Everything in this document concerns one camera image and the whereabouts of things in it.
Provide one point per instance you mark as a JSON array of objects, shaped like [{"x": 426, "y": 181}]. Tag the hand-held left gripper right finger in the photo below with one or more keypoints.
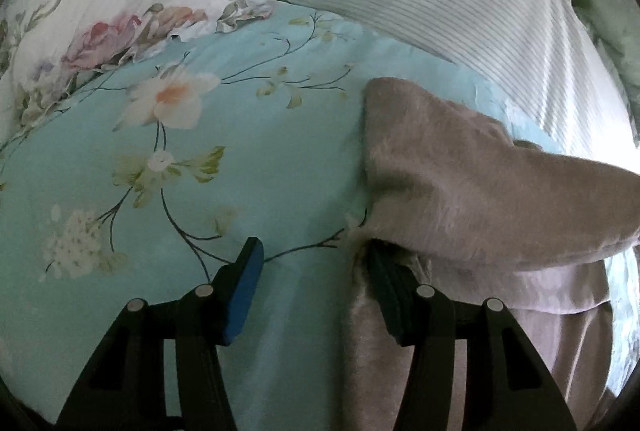
[{"x": 395, "y": 303}]

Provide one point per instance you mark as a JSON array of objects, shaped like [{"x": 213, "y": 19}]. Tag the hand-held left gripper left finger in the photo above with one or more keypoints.
[{"x": 245, "y": 292}]

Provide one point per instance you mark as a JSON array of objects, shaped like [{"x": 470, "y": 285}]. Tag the mauve fuzzy sweater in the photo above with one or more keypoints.
[{"x": 450, "y": 186}]

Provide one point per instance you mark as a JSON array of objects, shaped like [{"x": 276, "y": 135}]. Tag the teal floral bed sheet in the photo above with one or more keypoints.
[{"x": 250, "y": 151}]

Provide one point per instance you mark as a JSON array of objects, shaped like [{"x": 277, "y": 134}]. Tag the white floral pillowcase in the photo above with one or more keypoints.
[{"x": 125, "y": 11}]

